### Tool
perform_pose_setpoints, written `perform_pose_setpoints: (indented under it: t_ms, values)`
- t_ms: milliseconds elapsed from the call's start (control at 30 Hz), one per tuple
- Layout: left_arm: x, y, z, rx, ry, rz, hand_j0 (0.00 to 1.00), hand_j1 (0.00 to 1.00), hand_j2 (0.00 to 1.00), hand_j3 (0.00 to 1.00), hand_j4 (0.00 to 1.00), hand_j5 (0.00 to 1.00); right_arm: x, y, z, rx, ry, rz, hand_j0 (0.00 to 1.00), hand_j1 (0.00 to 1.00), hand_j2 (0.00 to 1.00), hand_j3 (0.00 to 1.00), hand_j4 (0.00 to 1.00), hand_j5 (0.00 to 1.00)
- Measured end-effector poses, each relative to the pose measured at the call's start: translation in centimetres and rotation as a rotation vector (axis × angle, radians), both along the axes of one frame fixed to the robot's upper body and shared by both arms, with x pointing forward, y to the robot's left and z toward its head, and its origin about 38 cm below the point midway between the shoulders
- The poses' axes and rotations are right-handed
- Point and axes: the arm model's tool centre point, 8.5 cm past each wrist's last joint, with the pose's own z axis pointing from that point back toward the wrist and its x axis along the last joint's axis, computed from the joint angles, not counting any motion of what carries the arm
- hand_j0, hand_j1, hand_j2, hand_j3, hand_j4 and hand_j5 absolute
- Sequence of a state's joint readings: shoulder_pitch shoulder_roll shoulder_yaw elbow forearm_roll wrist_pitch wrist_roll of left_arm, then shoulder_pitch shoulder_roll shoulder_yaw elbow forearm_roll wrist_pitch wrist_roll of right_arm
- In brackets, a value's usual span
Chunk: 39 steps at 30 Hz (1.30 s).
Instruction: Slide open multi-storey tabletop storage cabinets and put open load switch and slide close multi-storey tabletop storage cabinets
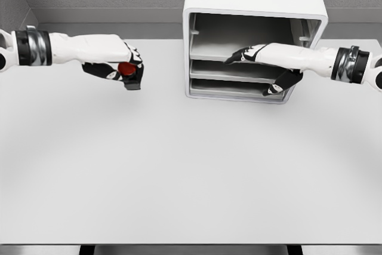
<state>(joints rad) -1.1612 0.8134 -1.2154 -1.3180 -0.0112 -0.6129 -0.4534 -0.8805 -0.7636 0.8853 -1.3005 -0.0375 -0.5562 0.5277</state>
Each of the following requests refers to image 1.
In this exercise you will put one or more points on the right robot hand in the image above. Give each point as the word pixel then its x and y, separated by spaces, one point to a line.
pixel 277 55

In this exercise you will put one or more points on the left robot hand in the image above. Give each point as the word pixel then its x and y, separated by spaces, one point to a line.
pixel 104 49

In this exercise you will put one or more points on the load switch with red knob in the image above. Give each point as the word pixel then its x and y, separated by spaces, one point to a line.
pixel 127 69

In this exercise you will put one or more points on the grey cabinet drawer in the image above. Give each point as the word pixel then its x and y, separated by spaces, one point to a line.
pixel 209 52
pixel 226 70
pixel 224 87

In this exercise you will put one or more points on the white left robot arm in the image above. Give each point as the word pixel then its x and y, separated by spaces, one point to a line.
pixel 35 47

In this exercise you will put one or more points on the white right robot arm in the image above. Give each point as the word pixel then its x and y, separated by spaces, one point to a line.
pixel 346 61

